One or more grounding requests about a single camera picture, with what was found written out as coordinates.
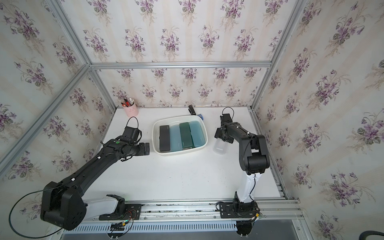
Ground clear pencil case front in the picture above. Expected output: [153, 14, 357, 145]
[213, 139, 228, 155]

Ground black pencil case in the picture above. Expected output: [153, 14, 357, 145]
[159, 125, 171, 153]

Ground white plastic storage box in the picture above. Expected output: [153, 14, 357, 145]
[152, 115, 208, 156]

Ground light teal pencil case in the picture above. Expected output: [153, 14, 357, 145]
[189, 121, 206, 148]
[170, 125, 183, 152]

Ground dark green pencil case front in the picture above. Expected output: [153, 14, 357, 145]
[179, 122, 194, 150]

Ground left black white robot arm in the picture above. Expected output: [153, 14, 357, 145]
[40, 136, 150, 230]

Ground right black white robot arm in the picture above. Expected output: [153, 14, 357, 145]
[215, 113, 270, 216]

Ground black stapler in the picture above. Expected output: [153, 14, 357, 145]
[188, 105, 197, 116]

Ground pink pen holder cup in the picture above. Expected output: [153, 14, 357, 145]
[124, 104, 139, 118]

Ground pens in cup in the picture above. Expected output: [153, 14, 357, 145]
[121, 98, 135, 108]

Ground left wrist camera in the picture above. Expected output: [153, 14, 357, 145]
[122, 126, 142, 143]

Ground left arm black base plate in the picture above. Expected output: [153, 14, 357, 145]
[99, 204, 142, 221]

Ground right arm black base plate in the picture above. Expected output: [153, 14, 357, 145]
[215, 202, 260, 219]

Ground aluminium front rail frame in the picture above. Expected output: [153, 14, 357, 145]
[44, 197, 316, 240]

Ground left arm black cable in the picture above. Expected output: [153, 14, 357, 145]
[8, 187, 64, 240]

